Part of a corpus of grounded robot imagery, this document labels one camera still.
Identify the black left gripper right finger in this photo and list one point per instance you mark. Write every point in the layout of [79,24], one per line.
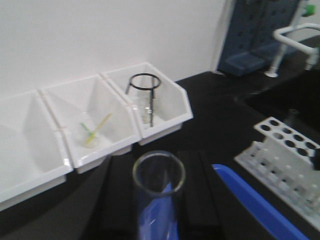
[198,217]

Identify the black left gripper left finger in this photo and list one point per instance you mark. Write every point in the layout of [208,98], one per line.
[117,219]

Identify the clear glass test tube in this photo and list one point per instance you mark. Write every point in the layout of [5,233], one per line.
[158,178]

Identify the white test tube rack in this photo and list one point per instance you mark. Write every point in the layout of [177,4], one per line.
[282,161]

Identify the test tube in rack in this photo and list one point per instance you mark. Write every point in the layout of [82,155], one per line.
[291,117]

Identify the grey-blue pegboard drying rack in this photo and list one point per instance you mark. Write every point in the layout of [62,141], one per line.
[249,44]

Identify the blue plastic tray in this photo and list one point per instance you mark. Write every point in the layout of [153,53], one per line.
[262,211]

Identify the small clear dish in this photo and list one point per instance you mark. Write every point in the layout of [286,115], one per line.
[100,141]

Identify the green plastic spatula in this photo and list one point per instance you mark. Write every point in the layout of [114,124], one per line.
[90,133]

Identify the middle white storage bin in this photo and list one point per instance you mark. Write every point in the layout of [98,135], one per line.
[89,100]

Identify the white storage bin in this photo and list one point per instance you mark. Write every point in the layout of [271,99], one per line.
[89,100]
[171,104]
[33,155]

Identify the left white storage bin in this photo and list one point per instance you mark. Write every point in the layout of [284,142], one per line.
[33,155]

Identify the right white storage bin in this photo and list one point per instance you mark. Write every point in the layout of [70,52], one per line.
[171,104]

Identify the clear glass flask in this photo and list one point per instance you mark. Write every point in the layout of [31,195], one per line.
[146,110]

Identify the black sink basin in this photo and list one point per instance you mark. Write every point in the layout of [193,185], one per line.
[301,93]

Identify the white lab faucet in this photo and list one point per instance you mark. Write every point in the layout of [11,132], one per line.
[283,35]

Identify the black wire tripod stand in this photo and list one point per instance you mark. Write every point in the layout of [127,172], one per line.
[142,85]

